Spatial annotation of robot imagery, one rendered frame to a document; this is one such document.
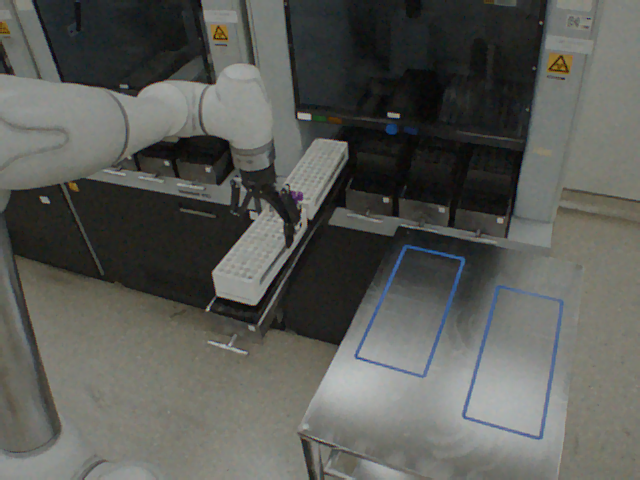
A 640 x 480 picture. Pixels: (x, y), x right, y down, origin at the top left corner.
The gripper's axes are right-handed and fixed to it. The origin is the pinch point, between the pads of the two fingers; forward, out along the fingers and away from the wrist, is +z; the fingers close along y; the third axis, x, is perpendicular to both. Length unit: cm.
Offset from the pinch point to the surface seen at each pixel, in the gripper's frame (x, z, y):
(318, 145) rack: 39.6, 0.5, -2.9
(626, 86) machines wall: 149, 21, 92
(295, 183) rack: 21.6, 1.2, -2.4
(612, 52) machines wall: 149, 7, 83
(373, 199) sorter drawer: 29.3, 8.3, 16.6
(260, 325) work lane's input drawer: -20.8, 7.0, 6.8
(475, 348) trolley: -15, 5, 51
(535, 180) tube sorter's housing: 38, 0, 58
